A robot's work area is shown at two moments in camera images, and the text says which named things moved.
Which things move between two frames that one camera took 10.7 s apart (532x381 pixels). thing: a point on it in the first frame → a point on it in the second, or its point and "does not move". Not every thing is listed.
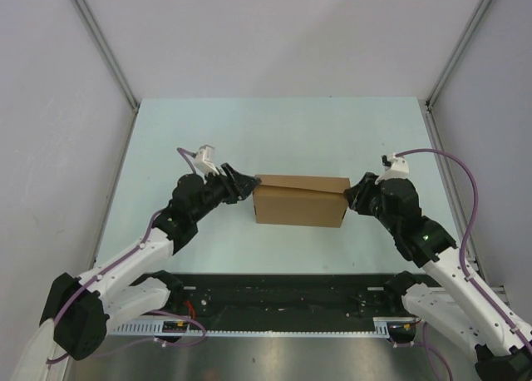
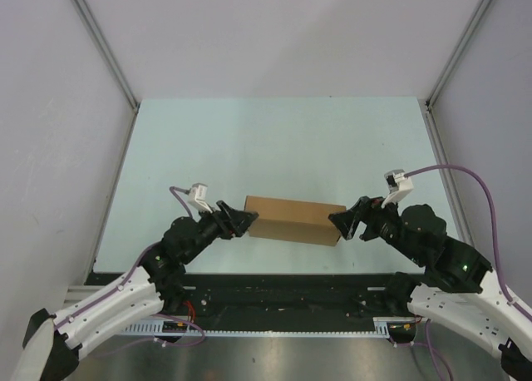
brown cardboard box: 298,200 → 293,221
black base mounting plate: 295,297 does not move
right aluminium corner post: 463,41 does not move
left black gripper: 243,185 → 238,220
